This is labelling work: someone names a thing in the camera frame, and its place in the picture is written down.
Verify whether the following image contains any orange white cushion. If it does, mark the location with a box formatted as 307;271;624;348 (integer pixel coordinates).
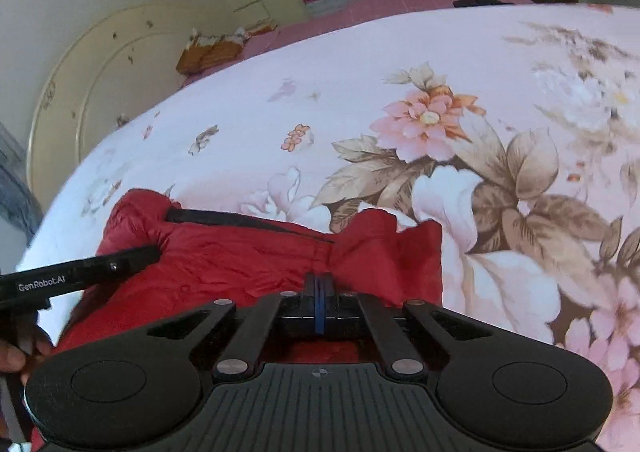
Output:
244;18;279;36

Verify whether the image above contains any pink bed sheet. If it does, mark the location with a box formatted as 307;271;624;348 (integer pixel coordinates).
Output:
176;0;536;89

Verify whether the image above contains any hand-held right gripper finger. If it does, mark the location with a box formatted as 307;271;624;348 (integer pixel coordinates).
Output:
320;273;492;379
147;273;321;380

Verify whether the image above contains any white floral bed blanket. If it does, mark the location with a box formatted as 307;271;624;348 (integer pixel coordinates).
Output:
15;3;640;452

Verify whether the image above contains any person's left hand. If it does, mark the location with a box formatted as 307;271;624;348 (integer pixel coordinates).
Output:
0;326;54;386

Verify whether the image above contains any red down jacket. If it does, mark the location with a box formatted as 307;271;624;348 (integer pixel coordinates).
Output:
30;188;445;452

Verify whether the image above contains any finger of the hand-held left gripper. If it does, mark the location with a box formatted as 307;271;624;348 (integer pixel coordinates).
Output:
102;245;162;283

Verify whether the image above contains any cream arched headboard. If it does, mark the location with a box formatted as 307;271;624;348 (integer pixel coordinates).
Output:
27;3;212;194

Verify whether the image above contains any grey patterned cloth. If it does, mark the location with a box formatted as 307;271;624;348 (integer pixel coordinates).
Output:
0;124;44;234

